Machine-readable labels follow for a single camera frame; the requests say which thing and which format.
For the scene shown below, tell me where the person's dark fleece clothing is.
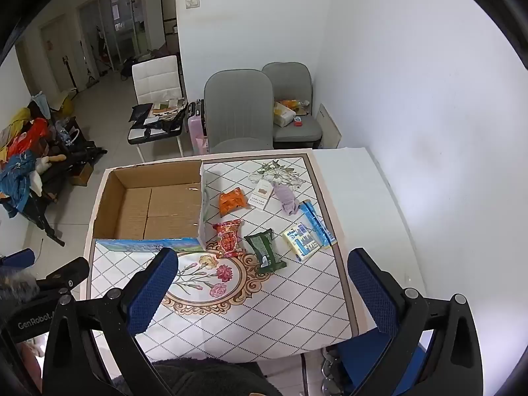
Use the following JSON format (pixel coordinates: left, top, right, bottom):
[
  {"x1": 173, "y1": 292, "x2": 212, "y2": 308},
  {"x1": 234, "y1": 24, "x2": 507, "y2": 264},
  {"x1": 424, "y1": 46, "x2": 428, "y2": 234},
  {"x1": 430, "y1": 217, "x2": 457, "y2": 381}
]
[{"x1": 119, "y1": 358, "x2": 285, "y2": 396}]

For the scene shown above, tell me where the small white flat box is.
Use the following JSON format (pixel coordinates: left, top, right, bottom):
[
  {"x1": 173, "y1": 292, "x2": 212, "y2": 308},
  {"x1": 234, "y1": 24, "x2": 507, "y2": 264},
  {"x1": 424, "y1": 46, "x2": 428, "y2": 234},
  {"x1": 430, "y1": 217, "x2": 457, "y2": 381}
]
[{"x1": 248, "y1": 184, "x2": 274, "y2": 211}]

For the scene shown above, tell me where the open cardboard box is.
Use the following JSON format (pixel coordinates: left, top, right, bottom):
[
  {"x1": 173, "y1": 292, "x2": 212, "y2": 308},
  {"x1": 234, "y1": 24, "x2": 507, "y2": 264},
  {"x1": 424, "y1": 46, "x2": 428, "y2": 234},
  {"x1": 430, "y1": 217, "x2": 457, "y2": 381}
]
[{"x1": 93, "y1": 159, "x2": 207, "y2": 252}]

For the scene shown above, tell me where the blue chair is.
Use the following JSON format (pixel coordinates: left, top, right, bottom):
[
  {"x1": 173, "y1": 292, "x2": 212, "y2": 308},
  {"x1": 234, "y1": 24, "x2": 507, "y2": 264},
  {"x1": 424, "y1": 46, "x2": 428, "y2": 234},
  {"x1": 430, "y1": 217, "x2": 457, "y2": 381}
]
[{"x1": 330, "y1": 332, "x2": 426, "y2": 396}]

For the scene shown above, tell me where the long blue white packet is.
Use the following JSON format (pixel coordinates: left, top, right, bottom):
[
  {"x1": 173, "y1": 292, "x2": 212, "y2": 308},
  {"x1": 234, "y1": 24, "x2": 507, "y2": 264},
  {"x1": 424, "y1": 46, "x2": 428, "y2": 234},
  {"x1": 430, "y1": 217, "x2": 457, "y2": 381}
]
[{"x1": 297, "y1": 200, "x2": 337, "y2": 249}]

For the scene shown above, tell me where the purple sock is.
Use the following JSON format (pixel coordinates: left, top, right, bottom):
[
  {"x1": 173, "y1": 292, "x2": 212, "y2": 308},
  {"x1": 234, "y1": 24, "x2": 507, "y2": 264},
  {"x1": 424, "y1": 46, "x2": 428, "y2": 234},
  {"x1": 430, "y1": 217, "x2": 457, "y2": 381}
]
[{"x1": 272, "y1": 184, "x2": 300, "y2": 216}]

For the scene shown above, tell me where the grey upholstered chair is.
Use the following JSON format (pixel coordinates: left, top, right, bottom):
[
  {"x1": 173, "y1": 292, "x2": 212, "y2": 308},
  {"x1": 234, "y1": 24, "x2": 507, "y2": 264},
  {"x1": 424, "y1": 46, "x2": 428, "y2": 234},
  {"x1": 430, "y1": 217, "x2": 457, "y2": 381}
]
[
  {"x1": 204, "y1": 69, "x2": 275, "y2": 156},
  {"x1": 261, "y1": 62, "x2": 323, "y2": 149}
]

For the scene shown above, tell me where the black bag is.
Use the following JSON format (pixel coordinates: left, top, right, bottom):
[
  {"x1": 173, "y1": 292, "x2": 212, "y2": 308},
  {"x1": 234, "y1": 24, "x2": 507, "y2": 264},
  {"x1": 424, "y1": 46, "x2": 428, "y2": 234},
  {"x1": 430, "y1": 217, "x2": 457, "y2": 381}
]
[{"x1": 129, "y1": 103, "x2": 153, "y2": 123}]

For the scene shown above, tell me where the small brown floor box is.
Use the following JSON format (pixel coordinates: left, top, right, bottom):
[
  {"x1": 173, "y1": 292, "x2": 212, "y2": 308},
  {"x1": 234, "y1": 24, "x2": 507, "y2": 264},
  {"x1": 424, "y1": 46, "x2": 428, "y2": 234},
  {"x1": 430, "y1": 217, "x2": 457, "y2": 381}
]
[{"x1": 69, "y1": 162, "x2": 94, "y2": 187}]

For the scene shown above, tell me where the black metal rack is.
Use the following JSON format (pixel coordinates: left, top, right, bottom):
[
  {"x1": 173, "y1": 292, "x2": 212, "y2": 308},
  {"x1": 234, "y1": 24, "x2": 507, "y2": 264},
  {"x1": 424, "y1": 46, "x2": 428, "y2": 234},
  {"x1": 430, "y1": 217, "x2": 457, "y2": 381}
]
[{"x1": 22, "y1": 115, "x2": 109, "y2": 248}]

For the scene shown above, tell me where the orange snack packet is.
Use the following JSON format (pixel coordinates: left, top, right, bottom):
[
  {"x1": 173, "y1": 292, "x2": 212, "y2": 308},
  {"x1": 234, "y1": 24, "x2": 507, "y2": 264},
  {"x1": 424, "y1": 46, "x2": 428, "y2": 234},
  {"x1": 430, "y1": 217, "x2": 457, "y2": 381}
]
[{"x1": 218, "y1": 188, "x2": 248, "y2": 217}]

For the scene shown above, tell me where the pile of colourful clothes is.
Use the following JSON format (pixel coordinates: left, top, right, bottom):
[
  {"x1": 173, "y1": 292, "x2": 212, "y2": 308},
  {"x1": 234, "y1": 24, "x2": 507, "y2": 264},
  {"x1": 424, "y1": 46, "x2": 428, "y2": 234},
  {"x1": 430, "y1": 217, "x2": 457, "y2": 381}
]
[{"x1": 0, "y1": 94, "x2": 55, "y2": 217}]

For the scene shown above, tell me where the red snack packet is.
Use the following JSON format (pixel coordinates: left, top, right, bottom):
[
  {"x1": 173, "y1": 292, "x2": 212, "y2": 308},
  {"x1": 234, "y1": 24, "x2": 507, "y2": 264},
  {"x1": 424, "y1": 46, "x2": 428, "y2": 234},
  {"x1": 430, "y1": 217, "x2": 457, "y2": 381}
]
[{"x1": 212, "y1": 219, "x2": 244, "y2": 260}]

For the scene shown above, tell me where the stack of papers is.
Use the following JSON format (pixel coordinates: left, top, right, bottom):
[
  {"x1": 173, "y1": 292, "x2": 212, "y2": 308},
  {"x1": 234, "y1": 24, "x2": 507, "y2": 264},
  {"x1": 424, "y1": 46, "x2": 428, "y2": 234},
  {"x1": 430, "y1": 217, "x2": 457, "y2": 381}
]
[{"x1": 150, "y1": 98, "x2": 189, "y2": 121}]

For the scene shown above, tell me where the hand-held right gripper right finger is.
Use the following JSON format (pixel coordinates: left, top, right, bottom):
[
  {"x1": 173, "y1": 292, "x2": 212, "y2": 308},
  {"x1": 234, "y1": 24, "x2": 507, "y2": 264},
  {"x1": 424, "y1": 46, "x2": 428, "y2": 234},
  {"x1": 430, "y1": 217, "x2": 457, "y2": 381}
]
[{"x1": 347, "y1": 248, "x2": 484, "y2": 396}]

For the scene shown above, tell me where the yellow blue tissue pack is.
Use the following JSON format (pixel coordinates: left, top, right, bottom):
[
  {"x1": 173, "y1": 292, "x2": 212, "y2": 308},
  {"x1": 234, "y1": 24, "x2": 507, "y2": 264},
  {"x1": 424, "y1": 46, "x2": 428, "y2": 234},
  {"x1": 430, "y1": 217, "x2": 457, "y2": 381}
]
[{"x1": 282, "y1": 221, "x2": 322, "y2": 262}]

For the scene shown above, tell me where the white yellow tissue pack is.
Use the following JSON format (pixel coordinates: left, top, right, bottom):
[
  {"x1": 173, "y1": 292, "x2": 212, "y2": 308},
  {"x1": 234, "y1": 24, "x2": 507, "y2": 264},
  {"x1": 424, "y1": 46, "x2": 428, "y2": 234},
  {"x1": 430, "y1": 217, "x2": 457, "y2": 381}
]
[{"x1": 274, "y1": 101, "x2": 297, "y2": 127}]

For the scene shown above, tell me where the white board panel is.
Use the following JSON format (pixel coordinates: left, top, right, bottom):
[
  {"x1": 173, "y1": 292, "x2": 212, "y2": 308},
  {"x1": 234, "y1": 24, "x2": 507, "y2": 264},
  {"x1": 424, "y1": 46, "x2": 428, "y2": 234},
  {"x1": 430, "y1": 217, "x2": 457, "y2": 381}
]
[{"x1": 317, "y1": 103, "x2": 343, "y2": 149}]

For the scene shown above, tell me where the wooden door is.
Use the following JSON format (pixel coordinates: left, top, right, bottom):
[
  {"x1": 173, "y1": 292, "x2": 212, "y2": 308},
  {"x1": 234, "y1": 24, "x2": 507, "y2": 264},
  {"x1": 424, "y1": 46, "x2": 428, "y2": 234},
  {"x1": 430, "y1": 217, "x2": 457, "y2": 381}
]
[{"x1": 39, "y1": 14, "x2": 80, "y2": 92}]

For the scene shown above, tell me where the green snack packet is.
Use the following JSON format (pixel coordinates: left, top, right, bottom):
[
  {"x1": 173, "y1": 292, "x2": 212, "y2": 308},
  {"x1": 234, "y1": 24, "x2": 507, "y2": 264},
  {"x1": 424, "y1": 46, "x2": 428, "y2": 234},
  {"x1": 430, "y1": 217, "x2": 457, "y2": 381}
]
[{"x1": 244, "y1": 228, "x2": 286, "y2": 274}]

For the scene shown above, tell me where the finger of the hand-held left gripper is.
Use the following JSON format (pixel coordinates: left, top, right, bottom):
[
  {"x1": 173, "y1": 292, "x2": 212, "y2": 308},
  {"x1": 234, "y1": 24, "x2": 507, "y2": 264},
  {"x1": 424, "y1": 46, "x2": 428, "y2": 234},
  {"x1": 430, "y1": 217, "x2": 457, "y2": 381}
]
[
  {"x1": 0, "y1": 248, "x2": 36, "y2": 270},
  {"x1": 36, "y1": 256, "x2": 90, "y2": 294}
]

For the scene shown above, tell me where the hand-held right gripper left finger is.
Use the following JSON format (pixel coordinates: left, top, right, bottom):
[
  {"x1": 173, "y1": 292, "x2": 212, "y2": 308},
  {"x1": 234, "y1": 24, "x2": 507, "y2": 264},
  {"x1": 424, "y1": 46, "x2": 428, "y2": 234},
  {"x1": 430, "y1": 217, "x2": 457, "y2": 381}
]
[{"x1": 42, "y1": 247, "x2": 179, "y2": 396}]

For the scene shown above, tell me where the white padded chair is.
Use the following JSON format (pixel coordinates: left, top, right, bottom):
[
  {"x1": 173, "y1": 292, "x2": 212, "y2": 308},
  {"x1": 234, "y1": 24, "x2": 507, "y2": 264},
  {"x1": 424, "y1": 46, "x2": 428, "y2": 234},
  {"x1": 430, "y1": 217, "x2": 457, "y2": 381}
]
[{"x1": 127, "y1": 55, "x2": 185, "y2": 162}]

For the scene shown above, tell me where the glass sliding door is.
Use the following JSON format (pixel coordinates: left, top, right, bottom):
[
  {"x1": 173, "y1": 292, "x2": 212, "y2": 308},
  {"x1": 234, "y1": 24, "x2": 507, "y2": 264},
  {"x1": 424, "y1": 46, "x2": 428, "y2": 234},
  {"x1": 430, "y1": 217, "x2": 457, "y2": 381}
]
[{"x1": 78, "y1": 0, "x2": 150, "y2": 79}]

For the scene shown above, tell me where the pink suitcase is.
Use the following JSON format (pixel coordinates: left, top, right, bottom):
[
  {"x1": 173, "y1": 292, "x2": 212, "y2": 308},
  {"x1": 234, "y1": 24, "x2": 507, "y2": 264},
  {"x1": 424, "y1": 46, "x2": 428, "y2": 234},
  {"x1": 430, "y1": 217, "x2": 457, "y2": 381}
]
[{"x1": 187, "y1": 99, "x2": 209, "y2": 156}]

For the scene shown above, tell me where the floral printed tablecloth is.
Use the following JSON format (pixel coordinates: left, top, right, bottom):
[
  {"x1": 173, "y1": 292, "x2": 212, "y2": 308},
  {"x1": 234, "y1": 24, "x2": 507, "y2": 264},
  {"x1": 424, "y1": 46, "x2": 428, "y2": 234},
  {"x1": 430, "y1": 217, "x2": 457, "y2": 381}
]
[{"x1": 83, "y1": 148, "x2": 360, "y2": 363}]

